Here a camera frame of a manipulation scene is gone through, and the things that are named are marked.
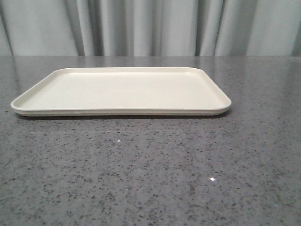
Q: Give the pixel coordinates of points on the cream rectangular plastic tray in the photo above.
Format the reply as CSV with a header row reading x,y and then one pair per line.
x,y
123,91

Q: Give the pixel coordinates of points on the grey-white pleated curtain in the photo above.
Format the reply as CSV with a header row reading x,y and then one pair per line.
x,y
178,28

